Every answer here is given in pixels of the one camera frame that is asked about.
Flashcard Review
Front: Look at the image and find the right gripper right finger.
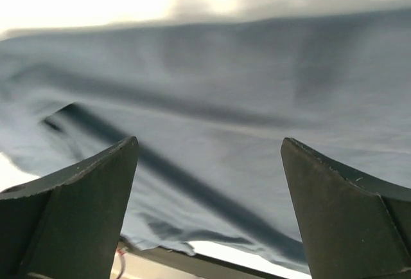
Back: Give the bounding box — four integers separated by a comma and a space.
281, 138, 410, 279

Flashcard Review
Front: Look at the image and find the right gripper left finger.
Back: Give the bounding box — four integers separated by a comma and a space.
1, 137, 138, 278

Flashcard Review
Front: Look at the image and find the grey blue polo shirt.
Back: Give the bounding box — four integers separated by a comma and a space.
1, 9, 410, 273

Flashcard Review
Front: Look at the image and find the aluminium front frame rail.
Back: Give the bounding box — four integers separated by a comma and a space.
112, 237, 310, 278

